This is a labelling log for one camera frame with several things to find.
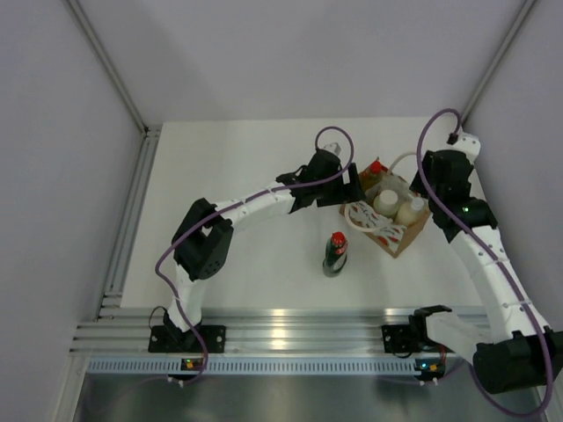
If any aluminium frame post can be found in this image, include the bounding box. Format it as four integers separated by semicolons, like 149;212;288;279
65;0;150;133
461;0;541;124

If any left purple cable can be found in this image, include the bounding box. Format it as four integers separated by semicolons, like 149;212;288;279
156;126;355;383

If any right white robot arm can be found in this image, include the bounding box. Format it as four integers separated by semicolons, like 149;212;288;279
409;149;562;394

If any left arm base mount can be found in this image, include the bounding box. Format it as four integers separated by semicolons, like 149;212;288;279
148;311;227;353

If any right aluminium frame post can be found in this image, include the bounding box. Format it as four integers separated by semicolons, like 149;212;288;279
461;0;541;124

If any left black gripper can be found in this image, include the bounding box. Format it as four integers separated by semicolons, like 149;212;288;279
315;164;365;207

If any white jar with lid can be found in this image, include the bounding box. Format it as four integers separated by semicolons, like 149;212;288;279
373;189;399;219

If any dark sauce bottle red cap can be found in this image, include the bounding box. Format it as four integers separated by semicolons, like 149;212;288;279
322;231;348;277

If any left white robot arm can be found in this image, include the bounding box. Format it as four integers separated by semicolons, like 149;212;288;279
165;149;365;352

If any left aluminium frame post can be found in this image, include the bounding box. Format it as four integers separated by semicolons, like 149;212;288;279
65;0;150;133

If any slotted cable duct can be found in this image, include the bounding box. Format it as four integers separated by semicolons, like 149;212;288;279
87;358;423;375

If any burlap canvas bag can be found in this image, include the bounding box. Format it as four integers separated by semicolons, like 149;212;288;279
340;151;430;258

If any cream squeeze bottle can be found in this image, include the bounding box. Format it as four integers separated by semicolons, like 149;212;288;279
394;197;426;227

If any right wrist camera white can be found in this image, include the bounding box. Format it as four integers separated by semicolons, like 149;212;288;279
447;130;481;164

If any aluminium rail frame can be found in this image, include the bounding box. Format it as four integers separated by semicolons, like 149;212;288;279
69;122;551;357

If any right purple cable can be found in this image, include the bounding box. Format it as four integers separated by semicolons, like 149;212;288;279
415;107;556;417

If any purple cable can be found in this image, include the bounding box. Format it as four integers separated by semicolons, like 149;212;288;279
156;126;355;383
415;107;556;417

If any oil bottle red cap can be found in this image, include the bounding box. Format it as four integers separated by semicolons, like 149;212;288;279
359;159;388;193

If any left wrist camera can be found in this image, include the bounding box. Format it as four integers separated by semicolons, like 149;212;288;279
322;142;341;156

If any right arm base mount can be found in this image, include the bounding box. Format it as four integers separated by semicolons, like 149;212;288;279
381;324;421;359

